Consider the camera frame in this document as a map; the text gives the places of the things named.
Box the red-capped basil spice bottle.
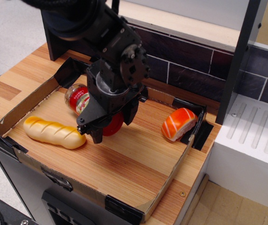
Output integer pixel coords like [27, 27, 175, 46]
[64, 83, 124, 136]

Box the white toy sink drainboard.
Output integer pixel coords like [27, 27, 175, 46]
[207, 95, 268, 200]

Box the toy salmon nigiri sushi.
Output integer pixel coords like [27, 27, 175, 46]
[161, 108, 198, 142]

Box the dark grey vertical post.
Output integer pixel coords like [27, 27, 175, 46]
[215, 0, 260, 125]

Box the toy bread loaf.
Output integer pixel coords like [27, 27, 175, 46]
[23, 116, 86, 150]

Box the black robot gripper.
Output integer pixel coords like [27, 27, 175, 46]
[77, 60, 148, 144]

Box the black toy oven front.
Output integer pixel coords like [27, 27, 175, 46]
[42, 191, 115, 225]

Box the light wooden shelf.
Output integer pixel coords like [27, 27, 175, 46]
[119, 0, 240, 53]

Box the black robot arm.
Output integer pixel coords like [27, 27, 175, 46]
[27, 0, 150, 143]

